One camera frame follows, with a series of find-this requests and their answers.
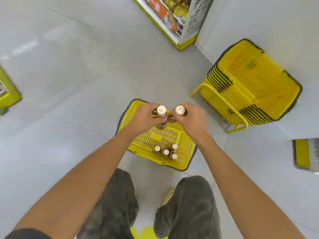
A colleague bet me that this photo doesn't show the person's right hand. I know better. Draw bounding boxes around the person's right hand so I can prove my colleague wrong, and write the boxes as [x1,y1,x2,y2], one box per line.
[172,103,210,145]

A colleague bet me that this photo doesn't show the person's left hand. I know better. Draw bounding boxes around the person's left hand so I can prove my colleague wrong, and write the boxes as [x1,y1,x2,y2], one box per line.
[124,103,167,141]

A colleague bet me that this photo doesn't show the person's left forearm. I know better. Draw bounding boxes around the person's left forearm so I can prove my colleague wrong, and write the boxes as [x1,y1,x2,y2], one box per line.
[12,129,140,239]

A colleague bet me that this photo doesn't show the person's right forearm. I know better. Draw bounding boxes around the person's right forearm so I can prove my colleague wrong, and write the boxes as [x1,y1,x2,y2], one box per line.
[197,135,306,239]

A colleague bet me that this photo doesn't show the yellow grey-rimmed shopping basket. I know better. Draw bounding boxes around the yellow grey-rimmed shopping basket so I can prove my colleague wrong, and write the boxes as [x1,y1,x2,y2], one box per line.
[115,98,198,172]

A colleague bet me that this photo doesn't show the yellow metal basket stand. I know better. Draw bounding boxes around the yellow metal basket stand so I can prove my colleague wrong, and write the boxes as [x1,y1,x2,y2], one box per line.
[190,83,250,134]

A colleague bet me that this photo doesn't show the stack of yellow shopping baskets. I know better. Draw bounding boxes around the stack of yellow shopping baskets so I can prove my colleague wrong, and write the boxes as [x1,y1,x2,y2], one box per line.
[199,38,303,126]

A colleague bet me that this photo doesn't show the beige shoe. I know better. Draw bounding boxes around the beige shoe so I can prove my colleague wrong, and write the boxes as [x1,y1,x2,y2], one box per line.
[162,188,176,207]

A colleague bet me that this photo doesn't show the yellow white store shelf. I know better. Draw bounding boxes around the yellow white store shelf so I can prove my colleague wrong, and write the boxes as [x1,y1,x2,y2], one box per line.
[131,0,215,51]

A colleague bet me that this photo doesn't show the row of yellow snack packets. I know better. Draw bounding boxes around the row of yellow snack packets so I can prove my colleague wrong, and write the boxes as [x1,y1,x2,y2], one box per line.
[159,0,193,24]

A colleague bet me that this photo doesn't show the grey-green trousers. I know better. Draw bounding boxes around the grey-green trousers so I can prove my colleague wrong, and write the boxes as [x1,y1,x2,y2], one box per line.
[77,168,223,239]

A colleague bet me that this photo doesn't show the yellow grey store shelf base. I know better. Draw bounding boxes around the yellow grey store shelf base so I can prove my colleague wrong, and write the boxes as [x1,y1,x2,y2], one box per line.
[293,138,319,175]

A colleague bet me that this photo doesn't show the yellow-green store shelf base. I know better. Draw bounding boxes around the yellow-green store shelf base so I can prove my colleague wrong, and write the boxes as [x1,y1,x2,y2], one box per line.
[0,65,22,116]

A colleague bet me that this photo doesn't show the dark shirt sleeve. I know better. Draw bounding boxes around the dark shirt sleeve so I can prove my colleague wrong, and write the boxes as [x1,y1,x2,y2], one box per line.
[4,228,53,239]

